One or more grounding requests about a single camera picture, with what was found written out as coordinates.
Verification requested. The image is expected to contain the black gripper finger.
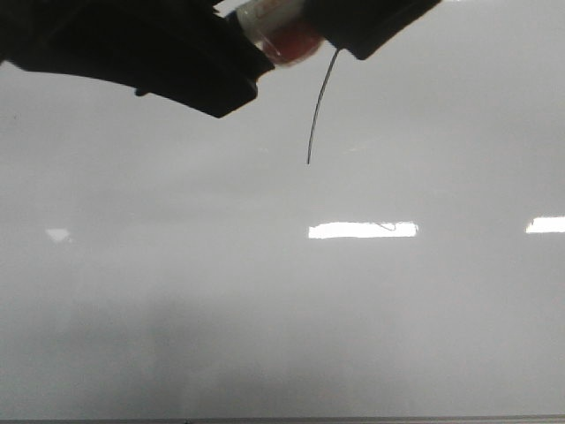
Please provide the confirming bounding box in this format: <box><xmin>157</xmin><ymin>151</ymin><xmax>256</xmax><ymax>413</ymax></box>
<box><xmin>303</xmin><ymin>0</ymin><xmax>441</xmax><ymax>60</ymax></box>
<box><xmin>1</xmin><ymin>1</ymin><xmax>275</xmax><ymax>117</ymax></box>

